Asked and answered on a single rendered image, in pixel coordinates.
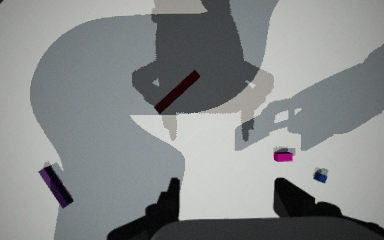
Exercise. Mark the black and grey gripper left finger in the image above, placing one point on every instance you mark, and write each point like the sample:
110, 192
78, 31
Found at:
156, 216

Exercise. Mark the small magenta block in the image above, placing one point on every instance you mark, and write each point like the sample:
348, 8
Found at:
283, 156

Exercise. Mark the dark purple rod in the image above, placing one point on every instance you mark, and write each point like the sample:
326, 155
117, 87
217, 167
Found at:
56, 186

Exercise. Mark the dark red rod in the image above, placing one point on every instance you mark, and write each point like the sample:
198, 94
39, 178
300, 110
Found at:
177, 91

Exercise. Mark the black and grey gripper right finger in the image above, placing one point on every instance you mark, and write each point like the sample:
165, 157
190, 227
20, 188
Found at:
292, 201

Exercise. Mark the small blue cube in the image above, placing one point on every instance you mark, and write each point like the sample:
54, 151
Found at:
320, 177

